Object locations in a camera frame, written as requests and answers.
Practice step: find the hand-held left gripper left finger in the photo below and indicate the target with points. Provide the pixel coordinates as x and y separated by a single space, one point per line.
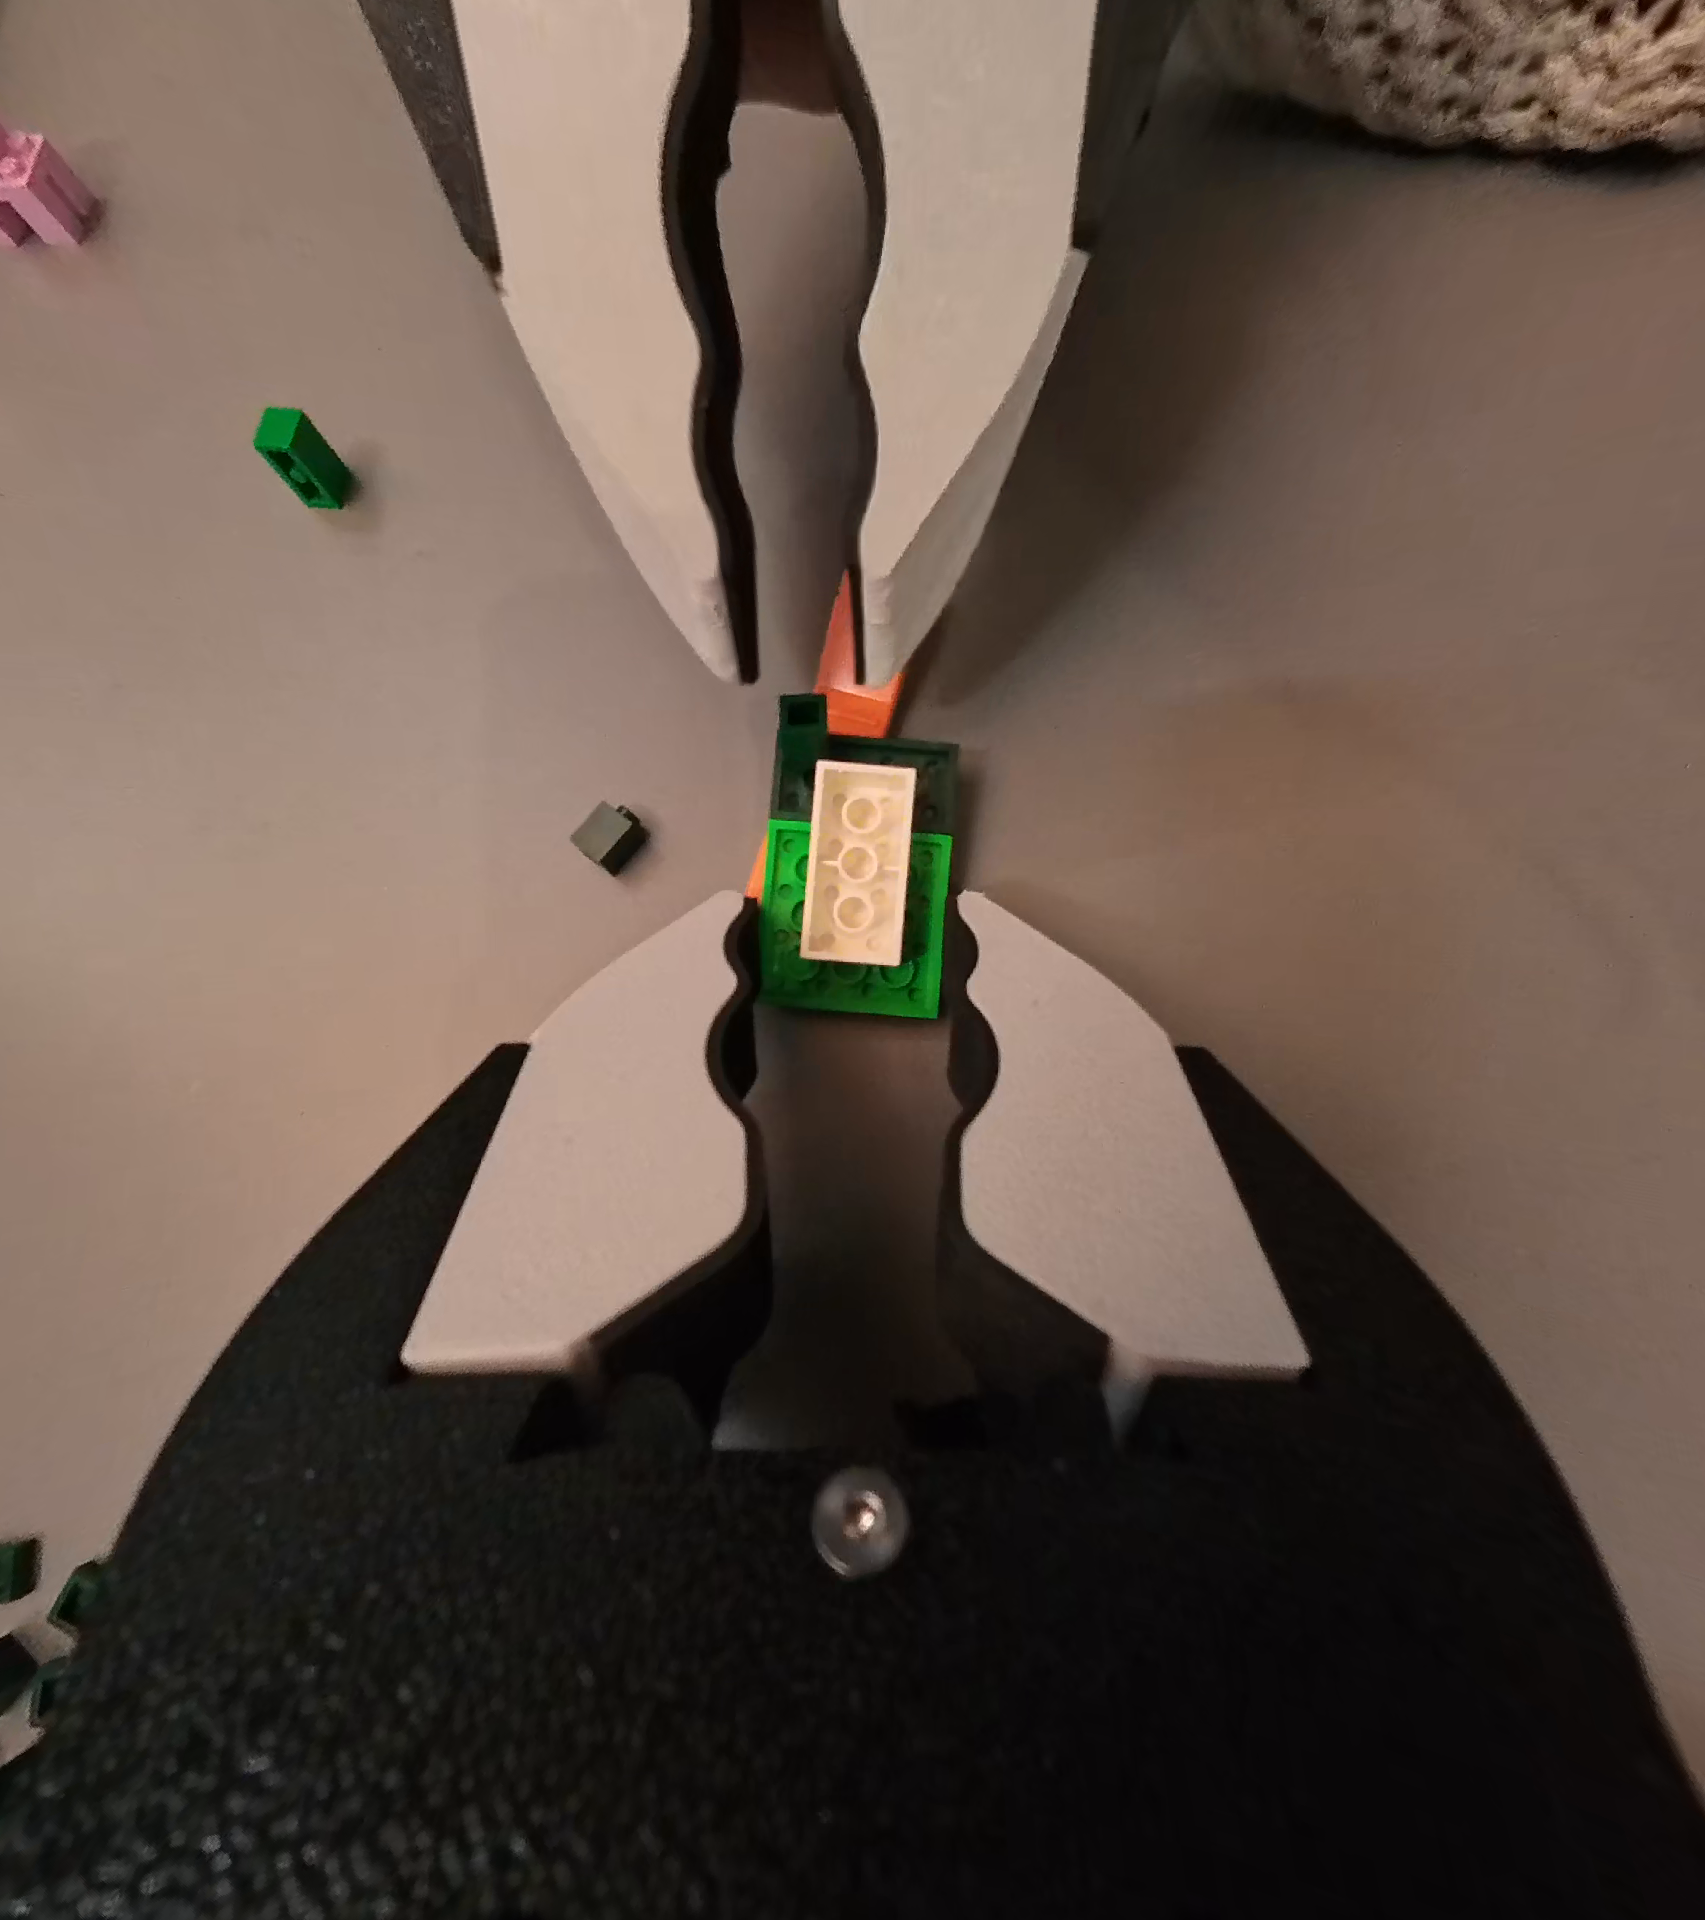
598 1184

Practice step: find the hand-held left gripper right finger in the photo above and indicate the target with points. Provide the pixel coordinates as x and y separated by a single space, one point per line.
1124 1184

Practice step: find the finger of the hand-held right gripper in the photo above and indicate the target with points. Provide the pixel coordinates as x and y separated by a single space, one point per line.
598 240
974 240

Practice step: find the green lego plate assembly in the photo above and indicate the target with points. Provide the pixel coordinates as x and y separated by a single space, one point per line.
860 915

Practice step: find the orange lego brick separator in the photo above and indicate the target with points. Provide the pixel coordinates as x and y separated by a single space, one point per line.
853 674

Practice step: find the person's right forearm knit sleeve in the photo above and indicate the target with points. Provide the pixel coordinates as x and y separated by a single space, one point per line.
1481 69

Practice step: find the small dark sloped lego brick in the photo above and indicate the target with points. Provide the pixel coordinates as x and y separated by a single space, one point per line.
609 840

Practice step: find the bright green lego brick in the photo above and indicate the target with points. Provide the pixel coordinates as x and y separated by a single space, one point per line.
302 459

